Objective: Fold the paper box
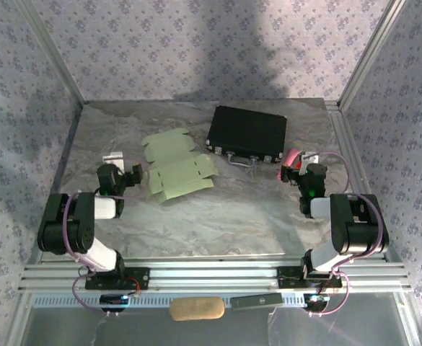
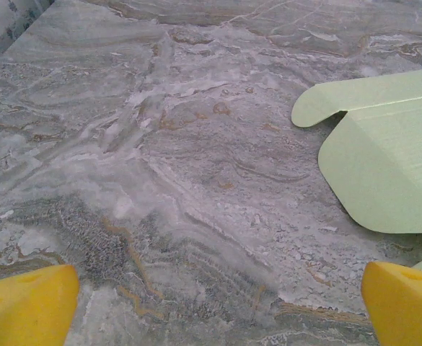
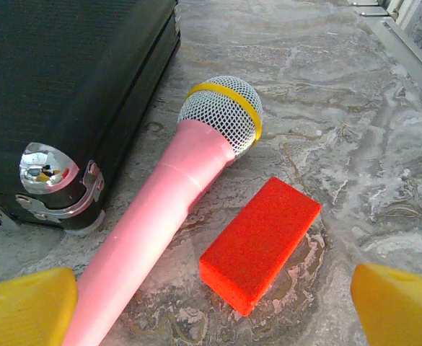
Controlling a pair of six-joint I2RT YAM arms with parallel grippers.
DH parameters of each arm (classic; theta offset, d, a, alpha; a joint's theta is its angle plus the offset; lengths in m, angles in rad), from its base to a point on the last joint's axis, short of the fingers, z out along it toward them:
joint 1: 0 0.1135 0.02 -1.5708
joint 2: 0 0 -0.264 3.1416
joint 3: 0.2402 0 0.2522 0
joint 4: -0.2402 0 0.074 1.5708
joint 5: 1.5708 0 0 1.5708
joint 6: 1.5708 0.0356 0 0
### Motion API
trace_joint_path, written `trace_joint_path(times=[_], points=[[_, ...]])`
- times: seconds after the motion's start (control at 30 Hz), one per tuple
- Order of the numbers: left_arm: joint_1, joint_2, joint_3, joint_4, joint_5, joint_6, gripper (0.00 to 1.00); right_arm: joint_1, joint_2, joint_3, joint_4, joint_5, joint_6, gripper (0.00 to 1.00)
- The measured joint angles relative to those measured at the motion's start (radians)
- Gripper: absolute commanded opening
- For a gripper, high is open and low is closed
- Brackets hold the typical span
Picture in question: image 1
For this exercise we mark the pale green paper box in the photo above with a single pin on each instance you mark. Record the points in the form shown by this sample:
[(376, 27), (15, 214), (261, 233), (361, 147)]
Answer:
[(174, 173)]

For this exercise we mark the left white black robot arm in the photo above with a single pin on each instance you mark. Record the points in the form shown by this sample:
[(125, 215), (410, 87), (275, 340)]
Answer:
[(66, 230)]

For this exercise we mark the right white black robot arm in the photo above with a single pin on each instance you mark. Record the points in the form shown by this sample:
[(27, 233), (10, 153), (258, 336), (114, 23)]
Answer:
[(355, 230)]

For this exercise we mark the small red block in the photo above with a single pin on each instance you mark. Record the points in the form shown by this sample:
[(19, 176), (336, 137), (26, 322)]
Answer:
[(297, 166)]

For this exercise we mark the pink foam tube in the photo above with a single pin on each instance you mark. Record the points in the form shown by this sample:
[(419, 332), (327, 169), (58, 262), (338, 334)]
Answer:
[(291, 156)]

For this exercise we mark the cream round cap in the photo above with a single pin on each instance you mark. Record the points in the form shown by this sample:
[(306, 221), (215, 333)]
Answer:
[(297, 144)]

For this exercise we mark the black hard case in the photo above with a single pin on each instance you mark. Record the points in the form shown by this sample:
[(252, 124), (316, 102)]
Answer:
[(246, 131)]

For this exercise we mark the right small controller board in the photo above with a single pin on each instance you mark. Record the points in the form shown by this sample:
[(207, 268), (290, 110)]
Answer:
[(316, 302)]

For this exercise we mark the small controller board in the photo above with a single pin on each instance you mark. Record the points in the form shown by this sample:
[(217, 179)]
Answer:
[(316, 302), (113, 302)]

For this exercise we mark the left small controller board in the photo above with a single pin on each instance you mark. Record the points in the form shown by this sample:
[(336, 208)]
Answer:
[(113, 302)]

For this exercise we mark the black flat rectangular device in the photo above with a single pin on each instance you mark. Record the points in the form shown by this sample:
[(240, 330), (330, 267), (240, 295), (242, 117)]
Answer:
[(257, 302)]

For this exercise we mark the tan oblong sponge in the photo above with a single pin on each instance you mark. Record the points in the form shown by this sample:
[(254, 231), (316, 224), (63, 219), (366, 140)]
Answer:
[(196, 309)]

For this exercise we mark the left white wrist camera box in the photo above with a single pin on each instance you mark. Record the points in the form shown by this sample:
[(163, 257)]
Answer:
[(112, 158)]

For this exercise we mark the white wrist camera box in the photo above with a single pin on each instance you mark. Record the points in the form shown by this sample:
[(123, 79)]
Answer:
[(311, 157), (112, 158)]

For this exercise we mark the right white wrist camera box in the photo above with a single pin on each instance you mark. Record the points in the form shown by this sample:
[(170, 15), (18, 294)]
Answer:
[(311, 157)]

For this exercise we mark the right aluminium side rail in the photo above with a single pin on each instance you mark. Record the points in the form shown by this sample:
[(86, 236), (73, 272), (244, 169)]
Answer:
[(345, 144)]

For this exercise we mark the aluminium side rail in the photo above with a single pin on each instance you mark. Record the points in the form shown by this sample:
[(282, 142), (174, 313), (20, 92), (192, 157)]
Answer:
[(345, 144), (66, 151)]

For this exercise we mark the left aluminium side rail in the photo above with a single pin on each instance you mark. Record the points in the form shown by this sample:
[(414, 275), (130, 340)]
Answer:
[(66, 151)]

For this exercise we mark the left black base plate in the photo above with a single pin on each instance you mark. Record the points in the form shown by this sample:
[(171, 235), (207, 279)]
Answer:
[(138, 279)]

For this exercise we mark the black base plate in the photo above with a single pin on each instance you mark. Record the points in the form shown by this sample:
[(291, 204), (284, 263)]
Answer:
[(138, 279), (288, 279)]

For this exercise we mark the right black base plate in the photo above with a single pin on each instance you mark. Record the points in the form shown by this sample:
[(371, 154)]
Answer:
[(288, 279)]

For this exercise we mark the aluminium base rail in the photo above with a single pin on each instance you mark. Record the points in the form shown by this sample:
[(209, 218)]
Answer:
[(214, 274)]

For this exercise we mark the right aluminium frame post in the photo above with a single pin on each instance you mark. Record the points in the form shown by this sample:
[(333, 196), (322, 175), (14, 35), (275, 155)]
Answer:
[(370, 54)]

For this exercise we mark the aluminium frame post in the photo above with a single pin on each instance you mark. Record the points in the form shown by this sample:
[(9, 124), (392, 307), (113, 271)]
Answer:
[(370, 54), (53, 54)]

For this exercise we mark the left aluminium frame post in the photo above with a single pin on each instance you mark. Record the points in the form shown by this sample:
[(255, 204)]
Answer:
[(53, 54)]

